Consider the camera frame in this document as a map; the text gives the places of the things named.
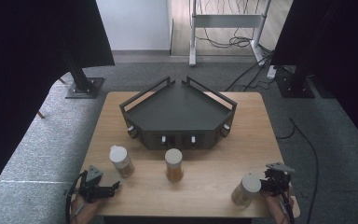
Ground brown spice jar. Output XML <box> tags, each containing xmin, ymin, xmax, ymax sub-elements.
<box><xmin>109</xmin><ymin>145</ymin><xmax>135</xmax><ymax>178</ymax></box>

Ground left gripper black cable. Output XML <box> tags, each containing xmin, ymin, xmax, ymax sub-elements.
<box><xmin>64</xmin><ymin>172</ymin><xmax>88</xmax><ymax>224</ymax></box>

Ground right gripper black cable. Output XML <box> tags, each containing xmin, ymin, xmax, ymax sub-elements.
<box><xmin>279</xmin><ymin>186</ymin><xmax>296</xmax><ymax>224</ymax></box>

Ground pale spice jar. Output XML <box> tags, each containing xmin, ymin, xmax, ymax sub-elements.
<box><xmin>231</xmin><ymin>174</ymin><xmax>262</xmax><ymax>209</ymax></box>

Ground dark grey corner rack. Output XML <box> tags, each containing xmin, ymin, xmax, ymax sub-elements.
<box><xmin>119</xmin><ymin>76</ymin><xmax>238</xmax><ymax>151</ymax></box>

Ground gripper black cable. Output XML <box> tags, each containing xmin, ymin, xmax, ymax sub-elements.
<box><xmin>279</xmin><ymin>186</ymin><xmax>296</xmax><ymax>224</ymax></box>
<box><xmin>64</xmin><ymin>172</ymin><xmax>88</xmax><ymax>224</ymax></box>

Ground white metal frame stand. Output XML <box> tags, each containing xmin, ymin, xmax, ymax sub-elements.
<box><xmin>188</xmin><ymin>0</ymin><xmax>273</xmax><ymax>67</ymax></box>

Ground black cable bundle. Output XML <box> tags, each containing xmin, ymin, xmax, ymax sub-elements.
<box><xmin>195</xmin><ymin>0</ymin><xmax>274</xmax><ymax>50</ymax></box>

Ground long black floor cable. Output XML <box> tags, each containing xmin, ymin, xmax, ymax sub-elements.
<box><xmin>275</xmin><ymin>117</ymin><xmax>321</xmax><ymax>224</ymax></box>

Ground person's right hand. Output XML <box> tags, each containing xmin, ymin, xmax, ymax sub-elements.
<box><xmin>261</xmin><ymin>189</ymin><xmax>294</xmax><ymax>224</ymax></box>

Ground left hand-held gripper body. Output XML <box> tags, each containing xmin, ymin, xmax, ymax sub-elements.
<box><xmin>78</xmin><ymin>165</ymin><xmax>106</xmax><ymax>203</ymax></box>

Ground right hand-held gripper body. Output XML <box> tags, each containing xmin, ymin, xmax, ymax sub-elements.
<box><xmin>260</xmin><ymin>161</ymin><xmax>296</xmax><ymax>197</ymax></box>

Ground black metal stand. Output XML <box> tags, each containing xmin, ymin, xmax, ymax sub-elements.
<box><xmin>64</xmin><ymin>52</ymin><xmax>105</xmax><ymax>100</ymax></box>
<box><xmin>274</xmin><ymin>64</ymin><xmax>317</xmax><ymax>100</ymax></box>

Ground orange spice jar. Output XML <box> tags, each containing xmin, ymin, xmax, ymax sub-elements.
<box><xmin>164</xmin><ymin>147</ymin><xmax>185</xmax><ymax>183</ymax></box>

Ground person's left hand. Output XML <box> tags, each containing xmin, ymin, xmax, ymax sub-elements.
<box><xmin>71</xmin><ymin>195</ymin><xmax>103</xmax><ymax>224</ymax></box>

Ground white power strip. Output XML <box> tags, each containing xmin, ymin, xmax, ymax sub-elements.
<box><xmin>266</xmin><ymin>64</ymin><xmax>278</xmax><ymax>80</ymax></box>

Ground black curtain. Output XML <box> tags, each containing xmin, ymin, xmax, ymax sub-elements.
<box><xmin>0</xmin><ymin>0</ymin><xmax>116</xmax><ymax>204</ymax></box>
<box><xmin>269</xmin><ymin>0</ymin><xmax>358</xmax><ymax>155</ymax></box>

